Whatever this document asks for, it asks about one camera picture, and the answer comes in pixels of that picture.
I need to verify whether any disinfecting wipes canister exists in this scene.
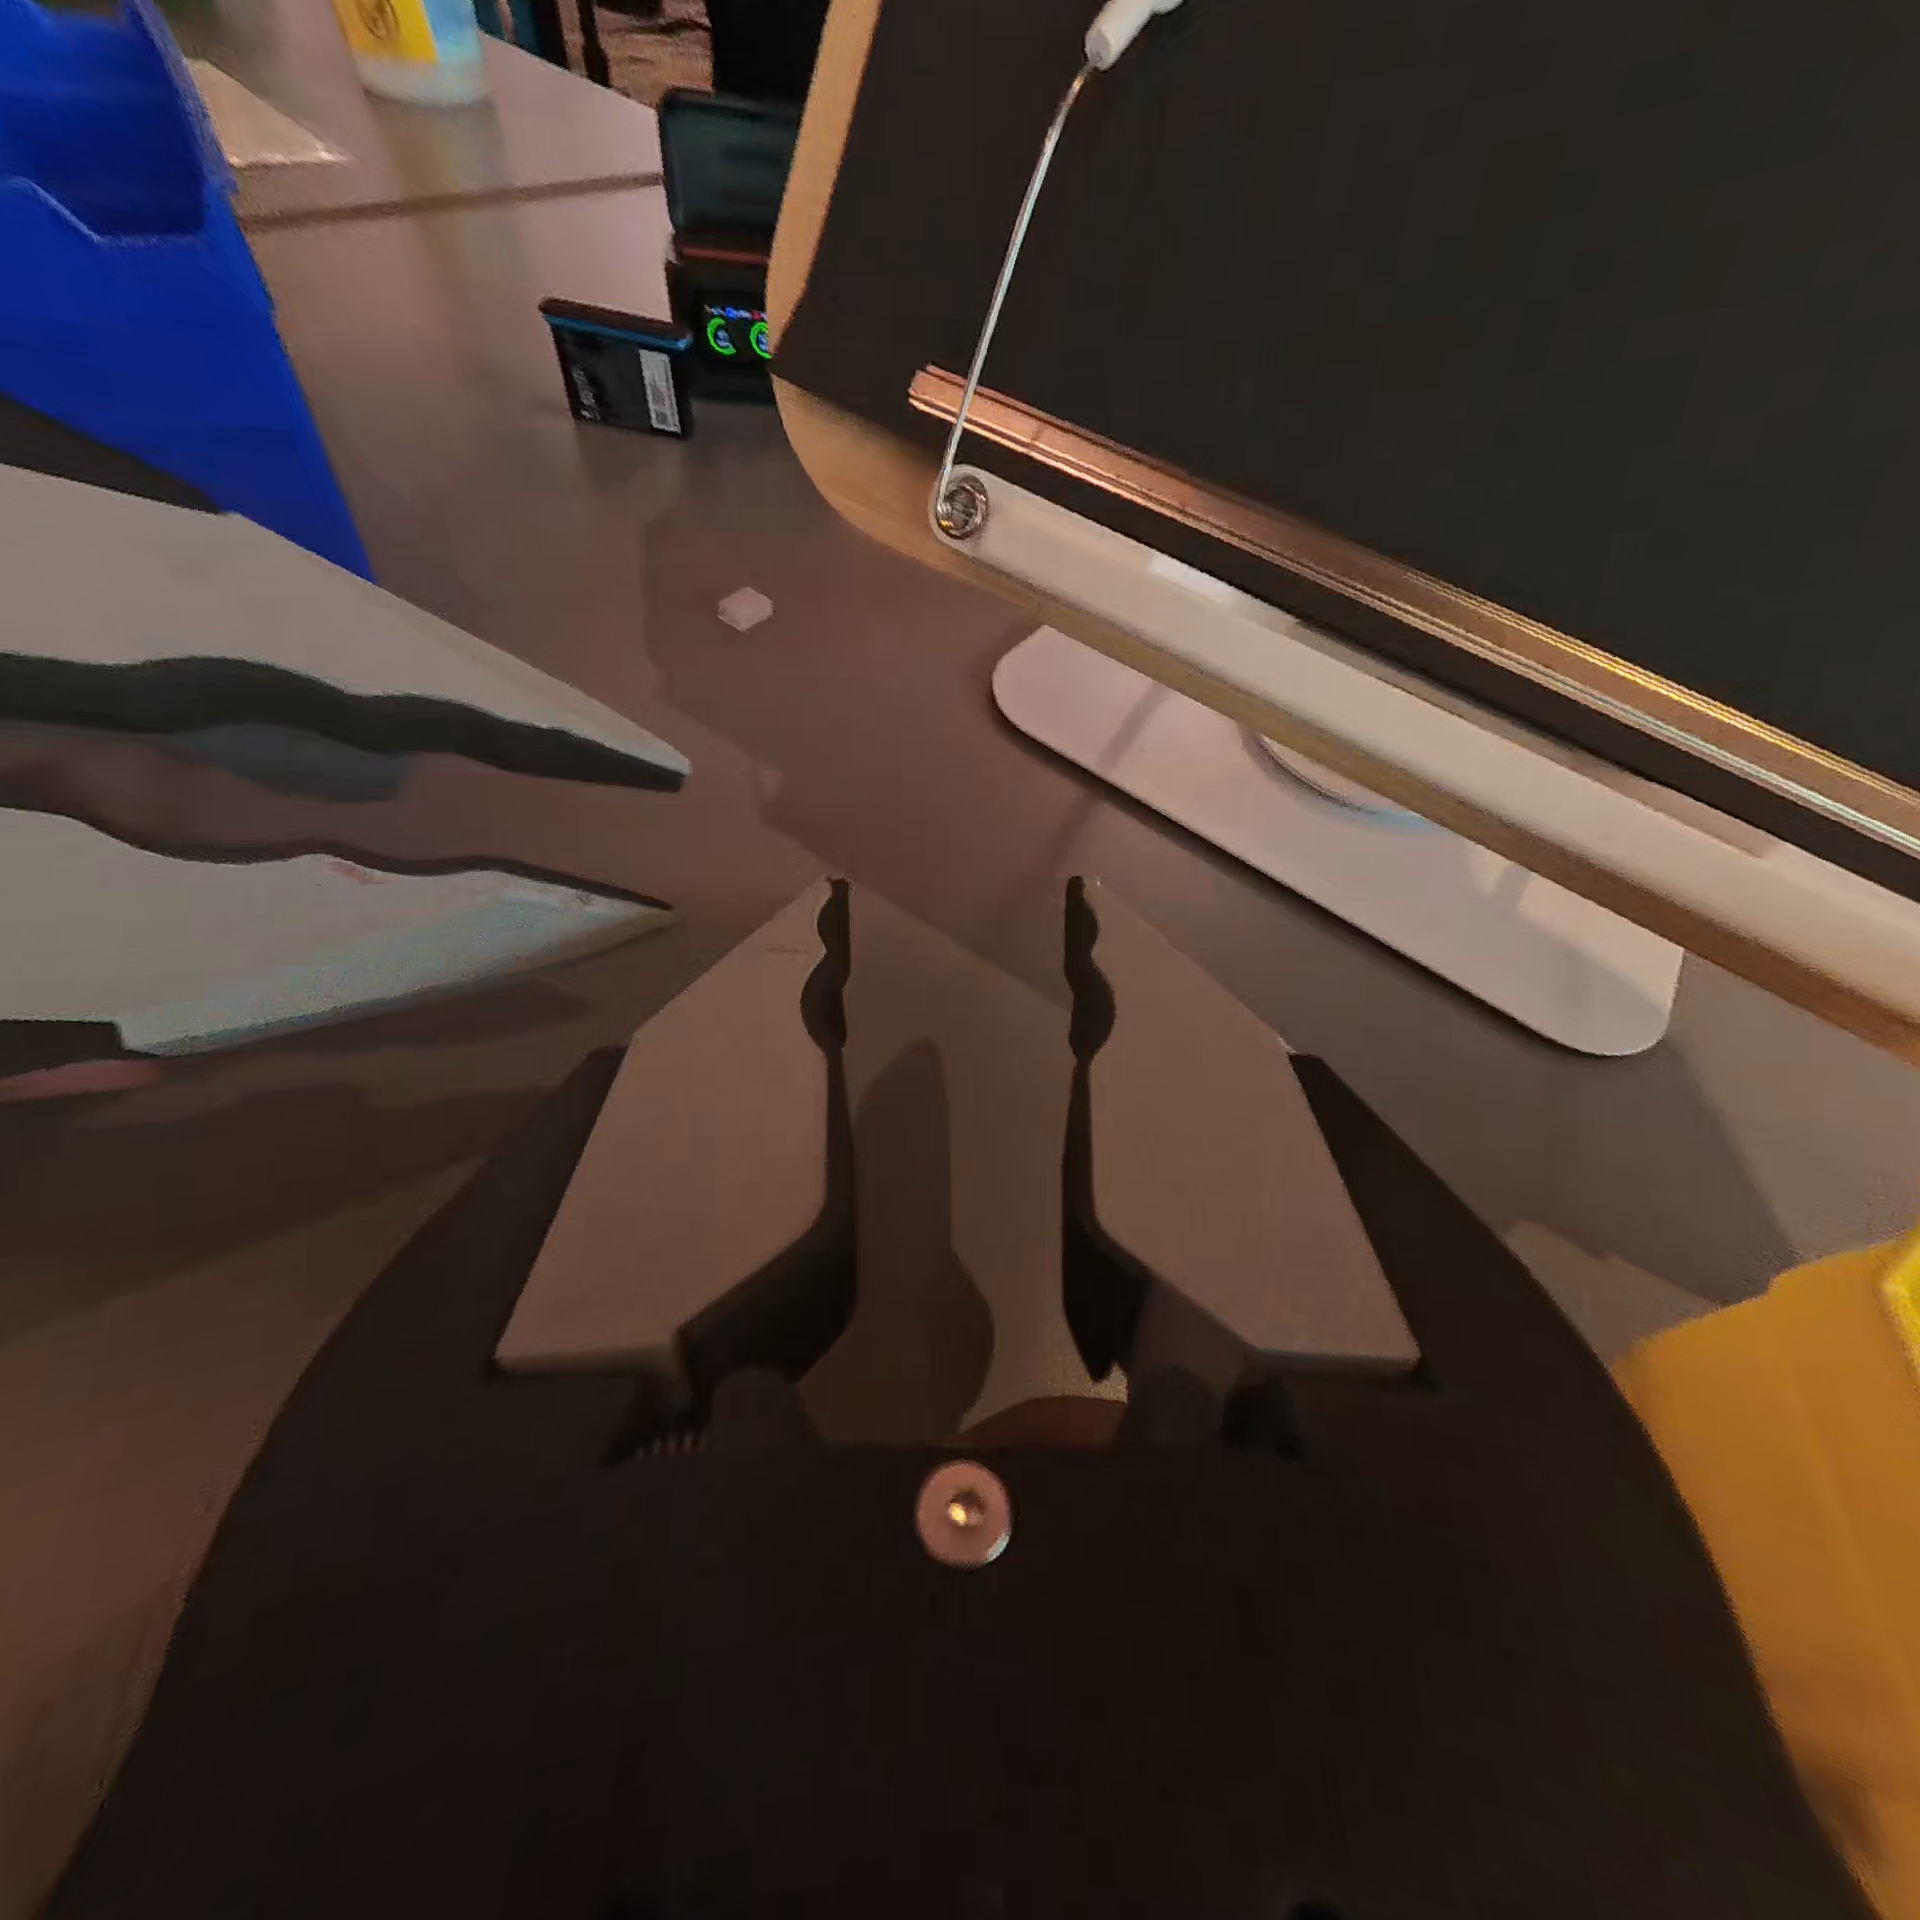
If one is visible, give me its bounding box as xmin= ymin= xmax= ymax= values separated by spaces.
xmin=330 ymin=0 xmax=492 ymax=107

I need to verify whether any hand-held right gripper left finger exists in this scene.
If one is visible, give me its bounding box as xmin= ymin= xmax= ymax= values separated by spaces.
xmin=497 ymin=877 xmax=864 ymax=1392

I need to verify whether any printed paper sheet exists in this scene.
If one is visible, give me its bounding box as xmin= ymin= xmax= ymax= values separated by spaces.
xmin=193 ymin=56 xmax=356 ymax=174

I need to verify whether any black battery charger case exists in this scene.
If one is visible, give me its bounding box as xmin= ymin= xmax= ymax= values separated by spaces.
xmin=657 ymin=84 xmax=807 ymax=406

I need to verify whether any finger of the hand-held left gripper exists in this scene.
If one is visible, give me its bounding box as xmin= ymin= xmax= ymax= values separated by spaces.
xmin=0 ymin=807 xmax=675 ymax=1057
xmin=0 ymin=464 xmax=692 ymax=798

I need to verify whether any yellow plastic bin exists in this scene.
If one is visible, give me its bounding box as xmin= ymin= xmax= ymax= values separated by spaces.
xmin=1610 ymin=1228 xmax=1920 ymax=1920

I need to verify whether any black wooden book stand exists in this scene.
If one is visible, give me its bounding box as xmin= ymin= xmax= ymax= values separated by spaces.
xmin=762 ymin=0 xmax=1920 ymax=1062

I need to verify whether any blue plastic bin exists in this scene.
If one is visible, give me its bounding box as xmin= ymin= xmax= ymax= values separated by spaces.
xmin=0 ymin=0 xmax=379 ymax=582

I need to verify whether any black camera battery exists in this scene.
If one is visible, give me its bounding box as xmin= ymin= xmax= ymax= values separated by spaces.
xmin=537 ymin=294 xmax=700 ymax=444

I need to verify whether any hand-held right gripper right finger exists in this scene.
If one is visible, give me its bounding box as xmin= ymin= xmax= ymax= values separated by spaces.
xmin=1059 ymin=877 xmax=1423 ymax=1385

